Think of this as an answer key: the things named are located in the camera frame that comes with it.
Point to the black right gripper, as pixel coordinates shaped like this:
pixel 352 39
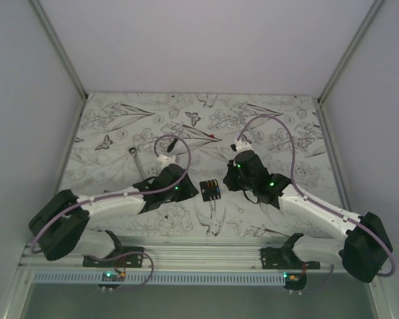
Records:
pixel 229 180

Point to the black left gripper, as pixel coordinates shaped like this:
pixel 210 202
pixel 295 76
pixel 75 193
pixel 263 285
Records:
pixel 188 189

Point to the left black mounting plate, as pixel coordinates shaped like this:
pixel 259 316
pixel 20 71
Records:
pixel 128 258

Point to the aluminium frame post right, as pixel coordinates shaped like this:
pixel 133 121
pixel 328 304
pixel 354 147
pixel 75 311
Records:
pixel 351 49

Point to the controller board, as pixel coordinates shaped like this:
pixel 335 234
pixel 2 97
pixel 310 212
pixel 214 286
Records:
pixel 110 281
pixel 295 282

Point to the left controller board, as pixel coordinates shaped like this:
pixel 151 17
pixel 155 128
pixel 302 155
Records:
pixel 110 281

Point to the white slotted cable duct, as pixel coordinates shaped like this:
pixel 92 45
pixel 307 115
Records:
pixel 162 278

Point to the aluminium frame post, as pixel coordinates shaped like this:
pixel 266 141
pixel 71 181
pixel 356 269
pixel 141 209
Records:
pixel 52 36
pixel 351 49

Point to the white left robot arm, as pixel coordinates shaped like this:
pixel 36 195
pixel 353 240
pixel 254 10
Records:
pixel 61 226

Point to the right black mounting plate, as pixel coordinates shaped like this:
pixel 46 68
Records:
pixel 284 259

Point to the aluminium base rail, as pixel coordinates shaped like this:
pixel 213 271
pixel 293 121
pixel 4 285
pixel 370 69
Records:
pixel 172 255

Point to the silver ratchet wrench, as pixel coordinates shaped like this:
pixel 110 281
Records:
pixel 133 151

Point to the black fuse box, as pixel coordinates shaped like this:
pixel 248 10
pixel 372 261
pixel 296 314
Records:
pixel 209 193

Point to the black mounting plate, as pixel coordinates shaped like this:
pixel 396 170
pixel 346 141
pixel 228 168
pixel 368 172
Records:
pixel 128 258
pixel 284 259

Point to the right controller board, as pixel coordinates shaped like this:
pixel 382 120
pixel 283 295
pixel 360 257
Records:
pixel 295 282

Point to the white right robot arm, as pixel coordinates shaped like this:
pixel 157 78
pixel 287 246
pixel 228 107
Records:
pixel 358 243

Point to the aluminium frame post left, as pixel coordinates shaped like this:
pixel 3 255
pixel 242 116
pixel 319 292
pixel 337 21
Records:
pixel 52 36

